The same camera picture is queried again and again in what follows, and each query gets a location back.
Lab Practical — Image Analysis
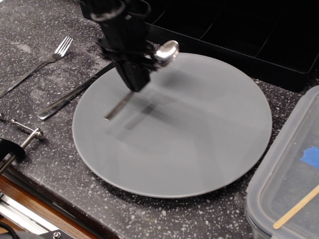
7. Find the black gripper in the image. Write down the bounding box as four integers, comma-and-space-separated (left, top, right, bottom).
96, 14, 155, 92

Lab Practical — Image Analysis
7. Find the silver metal spoon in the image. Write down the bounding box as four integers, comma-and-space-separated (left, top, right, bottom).
104, 40, 179, 121

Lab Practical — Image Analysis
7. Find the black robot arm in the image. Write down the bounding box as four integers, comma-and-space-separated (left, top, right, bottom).
80, 0, 155, 92

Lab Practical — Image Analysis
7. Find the grey round plate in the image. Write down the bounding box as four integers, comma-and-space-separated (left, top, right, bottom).
72, 53, 272, 198

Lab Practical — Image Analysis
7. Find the silver metal fork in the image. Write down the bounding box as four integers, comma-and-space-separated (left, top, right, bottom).
0, 36, 73, 97

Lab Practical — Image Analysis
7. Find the silver metal knife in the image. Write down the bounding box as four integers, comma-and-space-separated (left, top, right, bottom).
37, 63, 115, 121

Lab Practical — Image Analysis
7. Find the black plastic divided tray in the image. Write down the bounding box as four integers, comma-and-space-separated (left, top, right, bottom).
146, 0, 319, 92

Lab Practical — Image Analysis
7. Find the metal screw clamp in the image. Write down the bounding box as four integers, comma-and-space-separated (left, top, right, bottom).
0, 112, 44, 175

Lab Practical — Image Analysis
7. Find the clear plastic container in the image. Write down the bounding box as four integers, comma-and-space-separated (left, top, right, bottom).
245, 86, 319, 239

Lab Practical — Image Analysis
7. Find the blue tape piece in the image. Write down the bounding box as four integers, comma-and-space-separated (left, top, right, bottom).
301, 146, 319, 169

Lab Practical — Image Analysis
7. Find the wooden stick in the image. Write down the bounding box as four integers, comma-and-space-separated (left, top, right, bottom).
273, 185, 319, 230

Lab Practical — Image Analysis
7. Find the aluminium rail bracket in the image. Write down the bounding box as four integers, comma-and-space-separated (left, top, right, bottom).
0, 193, 72, 239

